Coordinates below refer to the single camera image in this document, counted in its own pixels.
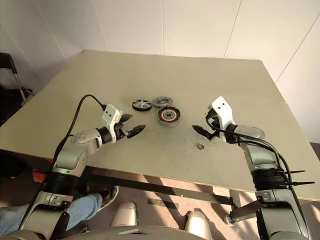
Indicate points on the black table frame crossbar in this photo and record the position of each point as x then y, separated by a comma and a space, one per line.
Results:
155, 186

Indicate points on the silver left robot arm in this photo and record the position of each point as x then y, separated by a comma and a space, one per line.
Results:
75, 155

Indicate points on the silver toothed gear plate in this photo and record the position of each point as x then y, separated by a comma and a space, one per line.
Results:
160, 102

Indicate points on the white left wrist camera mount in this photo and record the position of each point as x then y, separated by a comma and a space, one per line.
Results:
111, 113

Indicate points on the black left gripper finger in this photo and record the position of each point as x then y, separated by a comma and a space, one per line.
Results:
136, 130
127, 118

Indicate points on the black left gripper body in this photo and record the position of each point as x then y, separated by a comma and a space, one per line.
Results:
122, 131

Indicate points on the person's dark sneaker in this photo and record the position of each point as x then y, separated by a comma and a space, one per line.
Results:
110, 196

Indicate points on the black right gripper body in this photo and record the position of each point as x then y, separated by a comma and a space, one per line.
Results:
215, 126

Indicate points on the small silver nut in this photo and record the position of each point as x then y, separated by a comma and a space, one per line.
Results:
200, 146

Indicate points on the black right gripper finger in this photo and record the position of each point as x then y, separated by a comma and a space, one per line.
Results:
209, 111
202, 130

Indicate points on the person's leg in jeans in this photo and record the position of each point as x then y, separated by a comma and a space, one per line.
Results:
82, 207

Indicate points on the grey table leg with foot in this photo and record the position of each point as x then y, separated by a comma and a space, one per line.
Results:
235, 197

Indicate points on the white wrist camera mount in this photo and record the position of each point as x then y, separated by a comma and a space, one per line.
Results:
111, 113
222, 107

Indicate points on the orange cloth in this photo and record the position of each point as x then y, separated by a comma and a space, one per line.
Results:
40, 176

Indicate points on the silver rounded robot leg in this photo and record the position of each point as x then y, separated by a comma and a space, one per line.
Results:
198, 221
124, 215

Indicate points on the black zip tie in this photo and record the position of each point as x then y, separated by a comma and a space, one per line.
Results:
303, 183
297, 172

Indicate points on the black metal wheel part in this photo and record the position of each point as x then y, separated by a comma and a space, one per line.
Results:
141, 105

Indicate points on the black tape strip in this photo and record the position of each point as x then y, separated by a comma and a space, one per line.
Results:
162, 203

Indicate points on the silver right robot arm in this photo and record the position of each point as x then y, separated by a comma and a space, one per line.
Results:
260, 155

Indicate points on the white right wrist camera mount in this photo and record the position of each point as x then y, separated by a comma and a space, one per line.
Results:
222, 107

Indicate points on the grey robot torso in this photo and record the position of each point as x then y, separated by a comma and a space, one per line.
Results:
150, 233

